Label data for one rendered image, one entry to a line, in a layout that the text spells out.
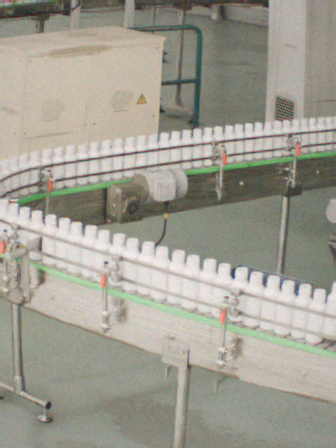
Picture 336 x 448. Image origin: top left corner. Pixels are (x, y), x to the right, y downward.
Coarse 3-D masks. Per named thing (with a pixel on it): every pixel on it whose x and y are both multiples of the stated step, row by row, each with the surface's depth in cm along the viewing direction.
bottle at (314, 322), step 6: (318, 294) 369; (324, 294) 370; (312, 300) 372; (318, 300) 369; (324, 300) 371; (312, 306) 370; (318, 306) 369; (324, 306) 370; (312, 318) 371; (318, 318) 370; (324, 318) 371; (312, 324) 371; (318, 324) 371; (312, 330) 372; (318, 330) 371; (306, 336) 374; (312, 336) 372; (318, 336) 372; (312, 342) 373; (318, 342) 373
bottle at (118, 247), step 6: (114, 234) 412; (120, 234) 413; (114, 240) 411; (120, 240) 410; (114, 246) 411; (120, 246) 411; (114, 252) 411; (120, 252) 410; (114, 264) 412; (120, 264) 412; (120, 270) 412; (114, 282) 414; (120, 282) 414
